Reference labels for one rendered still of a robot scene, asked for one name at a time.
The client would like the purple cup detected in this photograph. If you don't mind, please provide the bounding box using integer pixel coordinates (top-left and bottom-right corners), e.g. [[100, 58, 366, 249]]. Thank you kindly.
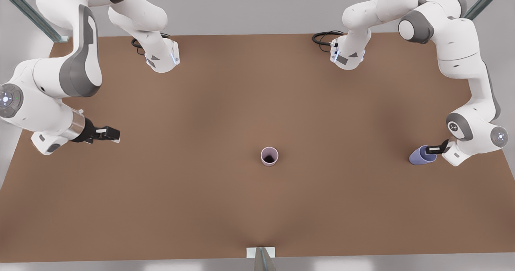
[[409, 145, 437, 166]]

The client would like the pink cup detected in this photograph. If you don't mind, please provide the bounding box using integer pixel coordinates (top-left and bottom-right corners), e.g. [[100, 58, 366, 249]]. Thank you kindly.
[[260, 147, 279, 167]]

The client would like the black cable loop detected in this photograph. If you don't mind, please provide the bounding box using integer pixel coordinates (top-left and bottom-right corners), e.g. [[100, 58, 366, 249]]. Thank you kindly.
[[131, 33, 171, 56], [312, 31, 345, 53]]

